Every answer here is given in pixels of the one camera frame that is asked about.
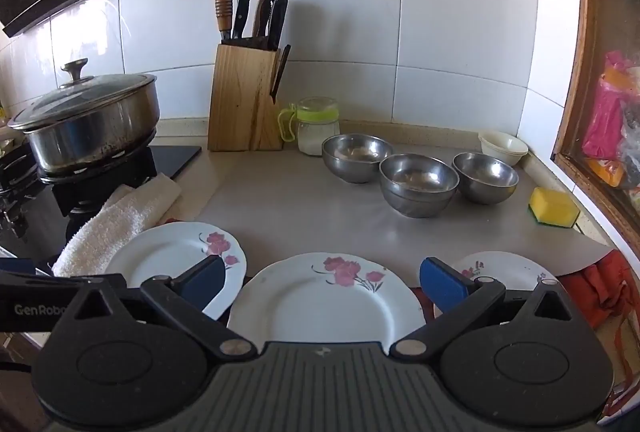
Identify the pink plastic bag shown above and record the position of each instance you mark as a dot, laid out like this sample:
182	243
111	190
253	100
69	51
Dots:
605	121

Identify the yellow green sponge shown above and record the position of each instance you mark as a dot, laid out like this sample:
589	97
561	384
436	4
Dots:
550	204

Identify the black frying pan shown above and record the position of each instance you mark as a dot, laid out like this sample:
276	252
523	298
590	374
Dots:
356	166

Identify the white towel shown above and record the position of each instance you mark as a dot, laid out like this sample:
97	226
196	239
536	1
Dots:
115	222

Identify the small floral white plate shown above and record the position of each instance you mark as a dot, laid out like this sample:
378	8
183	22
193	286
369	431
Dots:
505	269

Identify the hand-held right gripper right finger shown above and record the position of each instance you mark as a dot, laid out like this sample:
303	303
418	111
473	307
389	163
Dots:
442	284

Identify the steel cooking pot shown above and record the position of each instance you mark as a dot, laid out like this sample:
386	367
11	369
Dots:
95	144

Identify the red cloth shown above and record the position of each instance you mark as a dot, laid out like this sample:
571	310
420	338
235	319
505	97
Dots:
605	287

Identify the steel bowl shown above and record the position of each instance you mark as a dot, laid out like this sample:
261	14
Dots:
417	197
485	187

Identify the wooden window frame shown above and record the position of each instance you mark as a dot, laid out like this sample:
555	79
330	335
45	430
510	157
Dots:
575	76

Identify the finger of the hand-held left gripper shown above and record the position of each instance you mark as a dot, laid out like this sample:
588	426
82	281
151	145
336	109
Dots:
50	279

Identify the green lid glass jar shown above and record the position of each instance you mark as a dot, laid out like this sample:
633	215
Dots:
317	131

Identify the glass pot lid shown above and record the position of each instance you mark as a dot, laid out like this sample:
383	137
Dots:
85	99

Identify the wooden knife block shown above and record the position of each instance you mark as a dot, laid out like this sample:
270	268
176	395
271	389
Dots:
240	106

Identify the large floral white plate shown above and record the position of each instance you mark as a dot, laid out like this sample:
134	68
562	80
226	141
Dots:
160	257
320	307

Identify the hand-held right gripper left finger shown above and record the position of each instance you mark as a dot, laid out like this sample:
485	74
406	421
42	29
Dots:
202	282

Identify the small white bowl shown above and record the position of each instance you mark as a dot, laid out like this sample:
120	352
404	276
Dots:
515	160
502	142

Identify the orange packet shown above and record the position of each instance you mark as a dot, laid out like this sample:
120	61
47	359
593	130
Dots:
607	171

